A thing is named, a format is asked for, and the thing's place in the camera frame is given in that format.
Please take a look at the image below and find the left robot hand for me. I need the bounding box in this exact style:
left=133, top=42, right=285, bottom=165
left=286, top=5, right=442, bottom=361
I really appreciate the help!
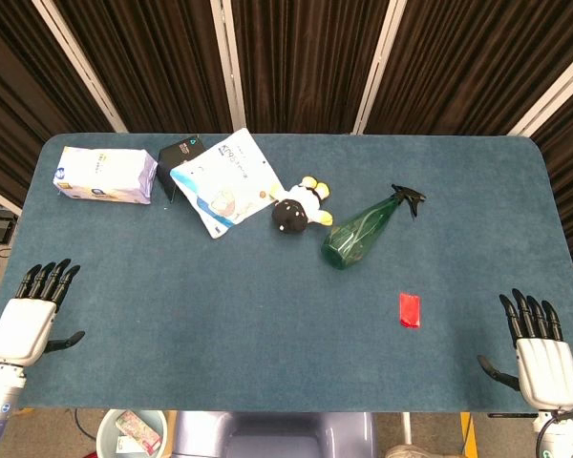
left=0, top=258, right=86, bottom=368

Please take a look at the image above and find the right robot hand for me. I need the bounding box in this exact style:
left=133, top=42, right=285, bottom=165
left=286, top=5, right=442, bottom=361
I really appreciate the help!
left=477, top=288, right=573, bottom=413

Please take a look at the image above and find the small red packet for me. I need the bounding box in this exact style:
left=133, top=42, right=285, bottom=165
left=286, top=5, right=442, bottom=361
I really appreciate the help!
left=398, top=292, right=422, bottom=330

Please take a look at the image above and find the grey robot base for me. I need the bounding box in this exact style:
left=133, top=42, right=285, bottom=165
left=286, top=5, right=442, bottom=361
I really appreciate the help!
left=170, top=409, right=379, bottom=458

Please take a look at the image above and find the light blue bucket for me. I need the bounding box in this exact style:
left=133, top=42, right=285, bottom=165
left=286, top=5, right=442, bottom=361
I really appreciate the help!
left=95, top=408, right=169, bottom=458

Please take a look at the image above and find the floral patterned pack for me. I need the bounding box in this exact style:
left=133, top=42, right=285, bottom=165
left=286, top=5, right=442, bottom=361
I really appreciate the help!
left=115, top=410, right=164, bottom=448

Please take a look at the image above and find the white and purple tissue pack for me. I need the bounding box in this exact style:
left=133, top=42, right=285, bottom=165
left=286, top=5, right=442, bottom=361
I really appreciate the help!
left=53, top=145, right=159, bottom=206

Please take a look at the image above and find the black box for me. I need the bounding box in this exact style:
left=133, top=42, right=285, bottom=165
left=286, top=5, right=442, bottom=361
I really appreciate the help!
left=157, top=135, right=207, bottom=203

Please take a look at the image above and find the green spray bottle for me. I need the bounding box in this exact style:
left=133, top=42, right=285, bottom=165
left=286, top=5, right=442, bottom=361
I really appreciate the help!
left=320, top=183, right=428, bottom=271

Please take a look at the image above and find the white and blue pouch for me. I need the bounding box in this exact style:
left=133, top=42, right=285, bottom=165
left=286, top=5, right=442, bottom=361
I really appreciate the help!
left=169, top=127, right=285, bottom=239

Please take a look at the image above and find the blue table mat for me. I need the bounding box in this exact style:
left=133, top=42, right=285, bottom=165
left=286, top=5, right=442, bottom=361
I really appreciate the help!
left=0, top=132, right=573, bottom=414

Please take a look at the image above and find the black and white plush toy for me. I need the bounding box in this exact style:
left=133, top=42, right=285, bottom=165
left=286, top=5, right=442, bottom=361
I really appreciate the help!
left=268, top=176, right=335, bottom=237

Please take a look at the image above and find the dark folding screen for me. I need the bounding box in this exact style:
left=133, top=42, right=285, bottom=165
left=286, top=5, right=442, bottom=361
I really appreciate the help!
left=0, top=0, right=573, bottom=287

